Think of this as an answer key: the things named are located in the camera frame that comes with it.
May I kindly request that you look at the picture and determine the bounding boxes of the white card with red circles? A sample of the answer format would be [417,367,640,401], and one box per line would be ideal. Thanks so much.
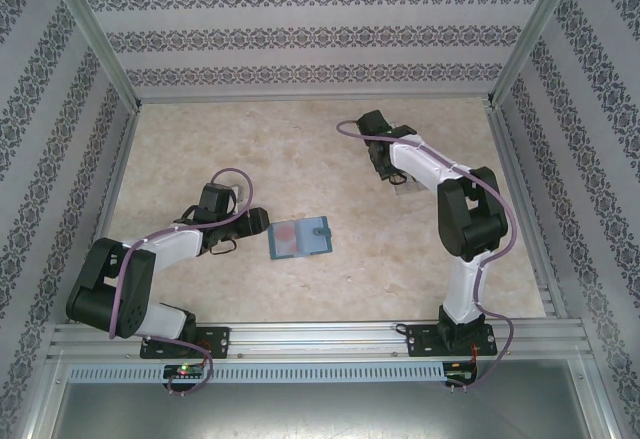
[272,222,304,256]

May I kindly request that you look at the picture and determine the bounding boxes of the blue leather card holder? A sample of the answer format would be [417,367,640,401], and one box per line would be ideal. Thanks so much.
[266,215,335,262]

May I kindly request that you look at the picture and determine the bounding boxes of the clear acrylic card box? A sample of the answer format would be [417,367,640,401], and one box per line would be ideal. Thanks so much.
[391,178,425,199]

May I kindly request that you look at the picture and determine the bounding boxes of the circuit board with green light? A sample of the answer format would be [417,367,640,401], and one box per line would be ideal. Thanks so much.
[163,364,207,380]

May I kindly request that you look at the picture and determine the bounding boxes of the sheet metal tray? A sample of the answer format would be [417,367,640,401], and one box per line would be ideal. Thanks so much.
[27,351,619,439]

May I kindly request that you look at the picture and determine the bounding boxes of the small dark circuit board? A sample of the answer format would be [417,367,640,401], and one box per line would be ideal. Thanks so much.
[445,366,480,386]

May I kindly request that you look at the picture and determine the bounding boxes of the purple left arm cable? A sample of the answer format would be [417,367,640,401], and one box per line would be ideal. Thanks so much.
[107,167,254,398]

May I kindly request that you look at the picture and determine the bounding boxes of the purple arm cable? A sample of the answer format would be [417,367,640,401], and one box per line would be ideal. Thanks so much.
[335,117,516,391]
[107,167,254,398]

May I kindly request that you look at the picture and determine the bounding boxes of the black left gripper cable loop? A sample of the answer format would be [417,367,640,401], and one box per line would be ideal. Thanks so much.
[207,237,239,256]

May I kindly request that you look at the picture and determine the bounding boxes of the aluminium side rail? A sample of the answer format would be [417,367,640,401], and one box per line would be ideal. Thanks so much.
[69,103,144,325]
[487,103,570,320]

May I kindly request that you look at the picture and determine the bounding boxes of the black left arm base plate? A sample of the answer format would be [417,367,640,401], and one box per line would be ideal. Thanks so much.
[139,326,232,361]

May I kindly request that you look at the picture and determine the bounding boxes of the long aluminium mounting rail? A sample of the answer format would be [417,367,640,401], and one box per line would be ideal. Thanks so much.
[47,321,587,360]

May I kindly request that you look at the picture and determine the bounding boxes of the slotted grey cable duct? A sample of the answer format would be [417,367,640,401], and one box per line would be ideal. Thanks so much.
[67,361,447,384]

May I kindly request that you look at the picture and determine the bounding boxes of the aluminium frame post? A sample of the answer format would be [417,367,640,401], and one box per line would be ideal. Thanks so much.
[487,0,596,110]
[47,0,141,110]

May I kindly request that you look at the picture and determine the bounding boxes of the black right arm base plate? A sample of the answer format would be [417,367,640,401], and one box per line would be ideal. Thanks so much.
[406,323,500,359]

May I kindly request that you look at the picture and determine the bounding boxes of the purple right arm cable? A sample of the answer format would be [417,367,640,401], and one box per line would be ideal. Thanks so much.
[335,117,516,391]

